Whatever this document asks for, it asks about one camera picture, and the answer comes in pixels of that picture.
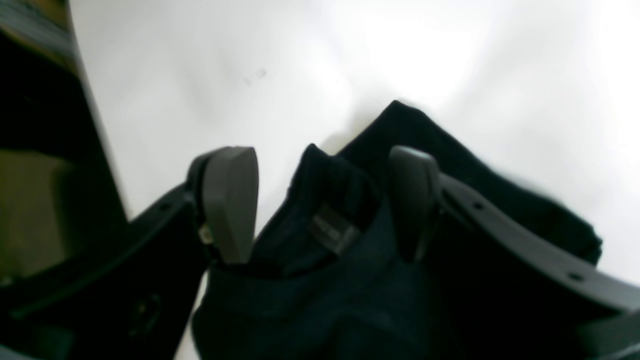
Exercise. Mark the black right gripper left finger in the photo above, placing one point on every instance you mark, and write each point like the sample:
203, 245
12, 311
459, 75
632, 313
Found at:
132, 296

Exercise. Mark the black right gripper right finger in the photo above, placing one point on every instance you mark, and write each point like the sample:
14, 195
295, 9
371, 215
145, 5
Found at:
508, 293

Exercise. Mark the black graphic t-shirt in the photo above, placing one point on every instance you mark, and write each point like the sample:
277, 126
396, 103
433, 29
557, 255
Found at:
325, 281

